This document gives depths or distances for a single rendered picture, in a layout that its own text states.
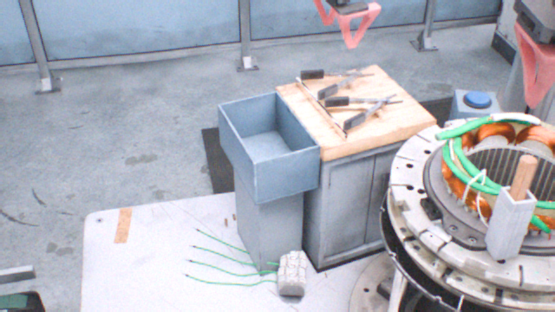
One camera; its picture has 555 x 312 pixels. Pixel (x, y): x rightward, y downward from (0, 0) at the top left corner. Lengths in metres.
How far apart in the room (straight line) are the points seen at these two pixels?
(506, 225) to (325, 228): 0.41
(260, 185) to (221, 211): 0.32
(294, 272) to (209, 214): 0.25
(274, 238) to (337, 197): 0.13
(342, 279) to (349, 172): 0.22
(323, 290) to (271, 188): 0.24
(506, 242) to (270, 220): 0.42
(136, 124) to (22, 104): 0.60
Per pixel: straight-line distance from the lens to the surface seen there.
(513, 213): 0.70
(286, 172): 0.91
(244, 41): 3.14
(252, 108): 1.03
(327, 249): 1.08
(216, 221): 1.20
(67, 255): 2.30
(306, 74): 1.03
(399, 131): 0.96
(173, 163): 2.59
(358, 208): 1.04
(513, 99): 1.30
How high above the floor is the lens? 1.62
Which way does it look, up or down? 39 degrees down
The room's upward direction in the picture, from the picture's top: straight up
